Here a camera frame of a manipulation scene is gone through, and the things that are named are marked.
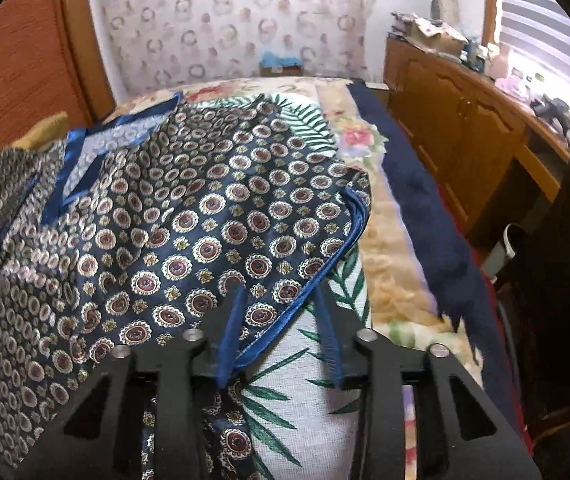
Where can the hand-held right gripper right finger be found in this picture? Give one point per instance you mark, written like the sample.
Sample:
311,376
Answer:
327,330

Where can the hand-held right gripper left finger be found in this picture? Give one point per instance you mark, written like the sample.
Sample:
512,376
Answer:
230,330

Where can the navy circle patterned garment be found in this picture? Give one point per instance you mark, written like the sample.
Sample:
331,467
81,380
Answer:
190,210

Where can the white palm leaf cloth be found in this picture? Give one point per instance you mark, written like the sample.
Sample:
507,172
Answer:
305,410

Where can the floral blanket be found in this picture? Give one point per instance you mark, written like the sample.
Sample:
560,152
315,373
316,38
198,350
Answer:
395,270

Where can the navy blanket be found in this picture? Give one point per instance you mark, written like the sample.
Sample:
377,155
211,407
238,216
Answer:
415,175

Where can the white bin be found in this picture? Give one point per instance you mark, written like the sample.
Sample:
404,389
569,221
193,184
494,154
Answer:
507,250

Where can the wooden cabinet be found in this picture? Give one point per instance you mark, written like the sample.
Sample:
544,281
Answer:
445,105

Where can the blue topped box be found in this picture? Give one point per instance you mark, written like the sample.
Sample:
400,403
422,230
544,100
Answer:
280,62

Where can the circle patterned curtain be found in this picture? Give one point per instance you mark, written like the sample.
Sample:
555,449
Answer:
215,25

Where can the pink cloth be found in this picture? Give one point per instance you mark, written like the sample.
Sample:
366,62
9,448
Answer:
512,85

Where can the open cardboard box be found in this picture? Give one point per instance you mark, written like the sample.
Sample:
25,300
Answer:
435,32

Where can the dark metal gadget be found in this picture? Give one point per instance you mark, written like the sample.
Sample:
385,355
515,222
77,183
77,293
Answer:
555,107

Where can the pink bottle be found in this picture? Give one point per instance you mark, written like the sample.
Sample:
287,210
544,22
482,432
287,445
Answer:
499,59

